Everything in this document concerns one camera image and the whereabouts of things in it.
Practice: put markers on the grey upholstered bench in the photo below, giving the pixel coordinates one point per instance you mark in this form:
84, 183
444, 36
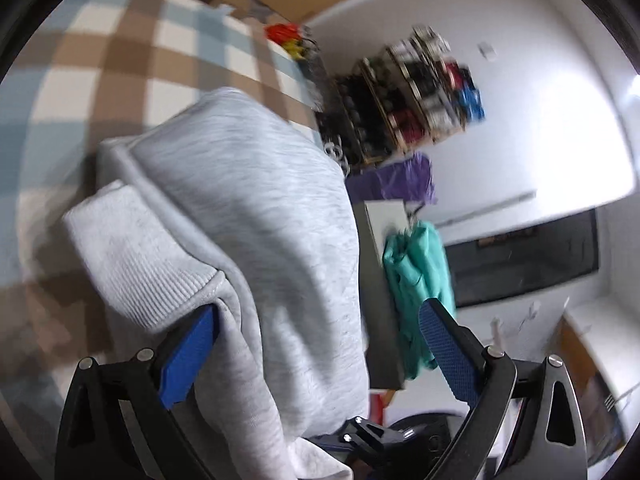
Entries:
380, 310

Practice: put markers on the teal sweatshirt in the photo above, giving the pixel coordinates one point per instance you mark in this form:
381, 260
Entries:
420, 270

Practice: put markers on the light grey hoodie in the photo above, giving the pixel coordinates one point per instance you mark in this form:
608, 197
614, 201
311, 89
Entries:
250, 210

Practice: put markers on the red plastic bag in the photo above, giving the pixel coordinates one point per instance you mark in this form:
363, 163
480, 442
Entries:
280, 34

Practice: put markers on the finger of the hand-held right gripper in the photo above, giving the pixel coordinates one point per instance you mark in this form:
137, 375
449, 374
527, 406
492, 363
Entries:
327, 444

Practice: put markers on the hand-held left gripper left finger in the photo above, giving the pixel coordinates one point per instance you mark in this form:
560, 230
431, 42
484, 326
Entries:
190, 360

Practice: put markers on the wooden shoe rack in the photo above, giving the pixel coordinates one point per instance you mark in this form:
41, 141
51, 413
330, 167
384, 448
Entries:
400, 110

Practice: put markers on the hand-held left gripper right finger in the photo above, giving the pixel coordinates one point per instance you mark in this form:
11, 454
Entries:
450, 355

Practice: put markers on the red object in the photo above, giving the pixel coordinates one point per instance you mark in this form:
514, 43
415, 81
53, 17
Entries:
377, 405

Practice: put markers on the white wall switch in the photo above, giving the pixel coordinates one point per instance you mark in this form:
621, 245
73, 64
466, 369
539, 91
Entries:
487, 51

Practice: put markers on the yellow shoes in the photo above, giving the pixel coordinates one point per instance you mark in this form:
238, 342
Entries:
294, 50

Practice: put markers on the black television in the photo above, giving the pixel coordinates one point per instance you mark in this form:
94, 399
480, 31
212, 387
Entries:
525, 265

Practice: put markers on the purple cloth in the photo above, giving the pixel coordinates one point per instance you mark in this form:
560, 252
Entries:
400, 180

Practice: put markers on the checked blanket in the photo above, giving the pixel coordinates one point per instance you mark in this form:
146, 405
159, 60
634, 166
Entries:
125, 45

